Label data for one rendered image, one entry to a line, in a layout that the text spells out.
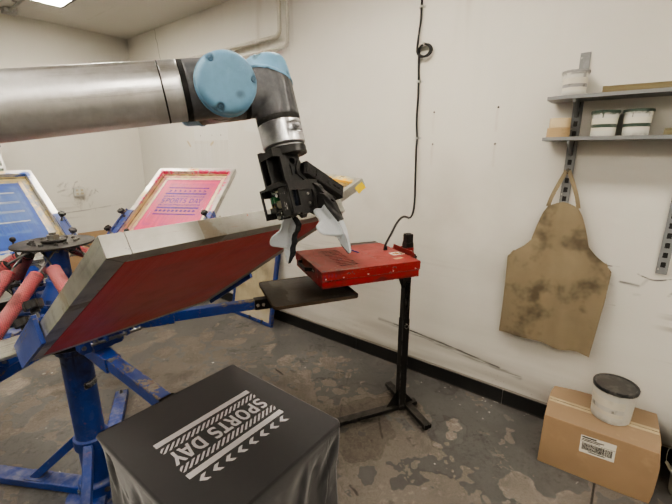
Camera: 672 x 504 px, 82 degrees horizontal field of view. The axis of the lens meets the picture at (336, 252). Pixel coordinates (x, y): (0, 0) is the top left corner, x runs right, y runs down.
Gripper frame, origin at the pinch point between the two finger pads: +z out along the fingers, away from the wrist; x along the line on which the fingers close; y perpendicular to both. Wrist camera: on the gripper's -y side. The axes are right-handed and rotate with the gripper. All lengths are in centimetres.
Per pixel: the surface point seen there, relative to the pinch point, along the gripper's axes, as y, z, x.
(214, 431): 2, 41, -50
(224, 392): -10, 38, -62
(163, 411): 6, 36, -68
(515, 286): -194, 57, -25
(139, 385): 2, 32, -92
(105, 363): 3, 25, -117
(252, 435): -3, 44, -42
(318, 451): -12, 51, -28
